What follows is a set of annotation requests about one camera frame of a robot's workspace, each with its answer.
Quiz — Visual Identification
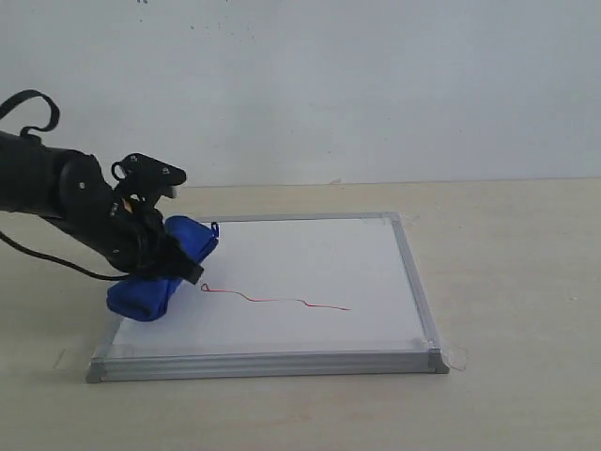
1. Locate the clear tape near right corner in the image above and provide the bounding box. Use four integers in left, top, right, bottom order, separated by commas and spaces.
440, 346, 468, 371

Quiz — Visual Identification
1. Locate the blue cloth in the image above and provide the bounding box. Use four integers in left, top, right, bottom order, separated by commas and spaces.
106, 216, 220, 322

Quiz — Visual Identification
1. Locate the white board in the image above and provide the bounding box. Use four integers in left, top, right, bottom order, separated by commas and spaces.
86, 212, 449, 383

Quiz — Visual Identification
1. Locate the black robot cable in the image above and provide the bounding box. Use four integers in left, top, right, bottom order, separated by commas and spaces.
0, 89, 128, 281

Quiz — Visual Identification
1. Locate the clear tape near left corner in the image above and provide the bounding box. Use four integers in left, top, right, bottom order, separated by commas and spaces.
50, 346, 135, 372

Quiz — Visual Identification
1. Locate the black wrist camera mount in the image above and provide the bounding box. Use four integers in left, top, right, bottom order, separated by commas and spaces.
111, 153, 187, 207

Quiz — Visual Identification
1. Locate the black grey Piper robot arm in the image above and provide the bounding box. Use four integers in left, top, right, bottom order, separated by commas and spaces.
1, 133, 203, 283

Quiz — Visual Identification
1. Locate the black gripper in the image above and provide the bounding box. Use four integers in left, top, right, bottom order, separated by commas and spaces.
45, 185, 204, 285

